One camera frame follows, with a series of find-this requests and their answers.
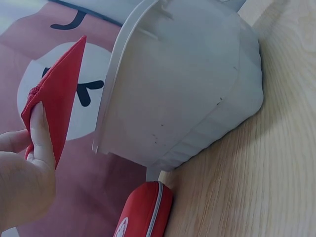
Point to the person's left thumb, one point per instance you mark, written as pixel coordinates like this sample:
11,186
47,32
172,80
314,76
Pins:
40,140

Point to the person's left hand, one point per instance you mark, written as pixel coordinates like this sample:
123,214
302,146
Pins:
27,187

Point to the white plastic bin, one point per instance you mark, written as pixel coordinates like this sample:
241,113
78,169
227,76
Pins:
172,79

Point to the red fabric zipper pouch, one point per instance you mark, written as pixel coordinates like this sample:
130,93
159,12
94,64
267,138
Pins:
61,93

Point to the red case with grey zipper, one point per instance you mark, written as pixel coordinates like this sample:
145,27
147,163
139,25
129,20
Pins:
140,209

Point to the person's left fingers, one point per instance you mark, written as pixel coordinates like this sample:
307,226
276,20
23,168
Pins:
14,141

